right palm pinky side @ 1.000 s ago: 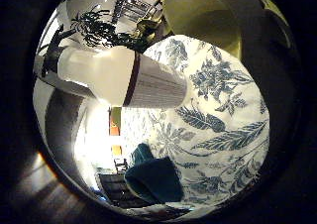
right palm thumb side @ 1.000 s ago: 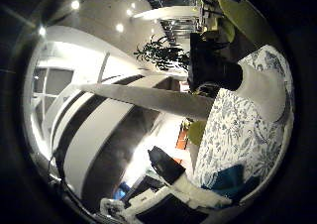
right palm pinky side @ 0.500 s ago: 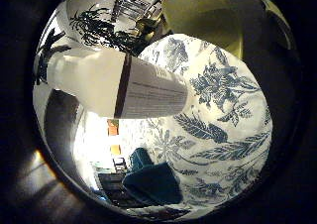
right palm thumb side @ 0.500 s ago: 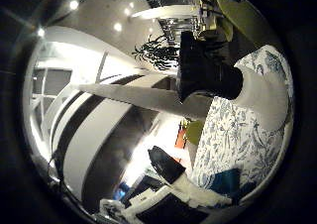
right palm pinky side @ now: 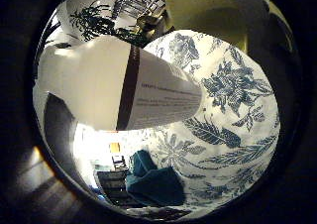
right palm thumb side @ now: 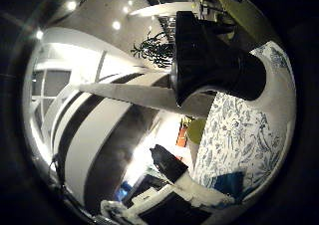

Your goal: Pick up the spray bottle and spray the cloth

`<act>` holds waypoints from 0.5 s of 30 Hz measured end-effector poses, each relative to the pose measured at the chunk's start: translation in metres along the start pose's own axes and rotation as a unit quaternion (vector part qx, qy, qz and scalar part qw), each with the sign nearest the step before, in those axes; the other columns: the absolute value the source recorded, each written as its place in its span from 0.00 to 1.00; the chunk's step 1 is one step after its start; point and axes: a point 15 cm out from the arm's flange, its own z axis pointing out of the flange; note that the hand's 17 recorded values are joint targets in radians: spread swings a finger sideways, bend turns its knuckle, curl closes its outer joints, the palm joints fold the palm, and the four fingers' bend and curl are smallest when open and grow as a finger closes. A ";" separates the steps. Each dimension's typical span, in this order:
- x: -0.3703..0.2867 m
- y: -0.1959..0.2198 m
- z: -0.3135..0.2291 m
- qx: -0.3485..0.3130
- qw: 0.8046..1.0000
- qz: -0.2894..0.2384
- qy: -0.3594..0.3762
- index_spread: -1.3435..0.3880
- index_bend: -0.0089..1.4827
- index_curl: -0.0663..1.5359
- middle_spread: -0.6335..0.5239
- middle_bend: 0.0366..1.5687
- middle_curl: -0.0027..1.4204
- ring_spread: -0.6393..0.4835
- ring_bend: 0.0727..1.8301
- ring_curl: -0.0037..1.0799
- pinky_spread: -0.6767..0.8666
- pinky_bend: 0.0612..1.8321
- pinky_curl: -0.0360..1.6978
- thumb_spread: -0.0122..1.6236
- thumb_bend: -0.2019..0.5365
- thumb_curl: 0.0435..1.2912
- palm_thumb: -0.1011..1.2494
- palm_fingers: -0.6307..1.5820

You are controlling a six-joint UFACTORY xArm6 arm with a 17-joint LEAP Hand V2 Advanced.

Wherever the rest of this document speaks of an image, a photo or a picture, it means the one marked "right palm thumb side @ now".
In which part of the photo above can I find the orange red box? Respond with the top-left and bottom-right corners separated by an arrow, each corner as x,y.
175,124 -> 189,148

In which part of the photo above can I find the yellow-green chair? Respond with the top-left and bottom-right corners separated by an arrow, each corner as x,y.
214,0 -> 277,52
186,118 -> 207,145

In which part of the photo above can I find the teal striped cloth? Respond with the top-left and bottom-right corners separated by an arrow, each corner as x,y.
212,170 -> 247,201

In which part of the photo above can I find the dark leafy plant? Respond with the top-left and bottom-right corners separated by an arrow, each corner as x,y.
130,30 -> 175,70

